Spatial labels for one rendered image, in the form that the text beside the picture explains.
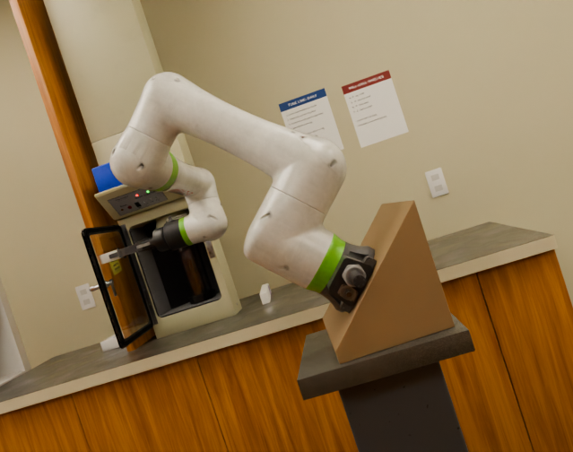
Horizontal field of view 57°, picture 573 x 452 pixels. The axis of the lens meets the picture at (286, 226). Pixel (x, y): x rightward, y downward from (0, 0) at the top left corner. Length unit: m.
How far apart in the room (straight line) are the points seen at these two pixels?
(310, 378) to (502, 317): 0.84
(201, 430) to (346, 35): 1.65
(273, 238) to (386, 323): 0.27
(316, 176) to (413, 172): 1.31
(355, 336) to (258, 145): 0.43
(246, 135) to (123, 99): 1.02
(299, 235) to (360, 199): 1.28
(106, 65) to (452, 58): 1.38
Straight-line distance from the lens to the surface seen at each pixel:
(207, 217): 1.62
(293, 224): 1.03
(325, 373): 0.99
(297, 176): 1.03
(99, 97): 2.11
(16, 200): 2.77
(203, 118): 1.18
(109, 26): 2.15
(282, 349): 1.68
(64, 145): 2.05
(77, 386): 1.90
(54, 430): 2.03
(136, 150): 1.24
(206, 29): 2.49
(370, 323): 0.99
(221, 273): 1.95
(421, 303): 1.01
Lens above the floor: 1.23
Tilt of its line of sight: 1 degrees down
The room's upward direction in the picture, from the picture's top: 18 degrees counter-clockwise
